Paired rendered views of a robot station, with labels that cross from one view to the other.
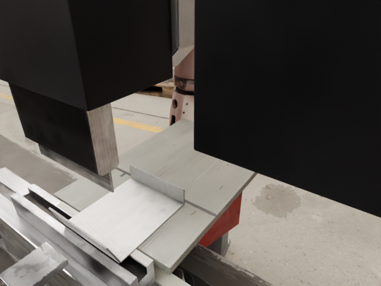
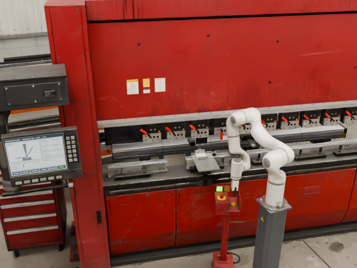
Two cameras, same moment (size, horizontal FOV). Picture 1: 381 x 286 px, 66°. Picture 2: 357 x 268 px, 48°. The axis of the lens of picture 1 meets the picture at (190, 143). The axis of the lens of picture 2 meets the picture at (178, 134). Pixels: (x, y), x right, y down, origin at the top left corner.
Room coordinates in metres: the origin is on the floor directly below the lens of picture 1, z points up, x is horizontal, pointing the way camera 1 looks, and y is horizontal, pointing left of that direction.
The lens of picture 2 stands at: (2.17, -2.26, 2.69)
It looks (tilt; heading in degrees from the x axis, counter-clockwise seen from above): 26 degrees down; 133
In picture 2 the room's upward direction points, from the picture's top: straight up
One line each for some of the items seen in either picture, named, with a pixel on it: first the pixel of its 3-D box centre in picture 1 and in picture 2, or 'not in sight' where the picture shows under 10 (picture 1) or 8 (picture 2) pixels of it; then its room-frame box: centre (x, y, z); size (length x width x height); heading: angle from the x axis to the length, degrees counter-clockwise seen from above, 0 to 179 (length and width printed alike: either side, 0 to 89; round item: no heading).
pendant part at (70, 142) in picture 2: not in sight; (43, 154); (-0.04, -1.19, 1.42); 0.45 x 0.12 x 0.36; 60
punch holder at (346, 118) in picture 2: not in sight; (350, 113); (1.01, 1.22, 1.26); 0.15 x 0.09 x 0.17; 55
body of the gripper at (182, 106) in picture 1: (190, 107); (235, 182); (0.65, 0.00, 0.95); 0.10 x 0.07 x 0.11; 130
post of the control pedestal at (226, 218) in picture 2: not in sight; (224, 235); (0.59, 0.00, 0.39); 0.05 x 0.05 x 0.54; 41
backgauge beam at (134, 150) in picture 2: not in sight; (233, 140); (0.20, 0.60, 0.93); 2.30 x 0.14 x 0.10; 55
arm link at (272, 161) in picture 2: not in sight; (274, 167); (1.04, -0.13, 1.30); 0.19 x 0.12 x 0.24; 78
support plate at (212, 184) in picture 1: (178, 170); (205, 162); (0.33, 0.02, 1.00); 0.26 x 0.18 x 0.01; 145
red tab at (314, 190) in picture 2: not in sight; (312, 190); (0.93, 0.85, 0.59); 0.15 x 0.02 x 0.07; 55
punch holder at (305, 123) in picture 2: not in sight; (309, 117); (0.78, 0.90, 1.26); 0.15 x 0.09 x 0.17; 55
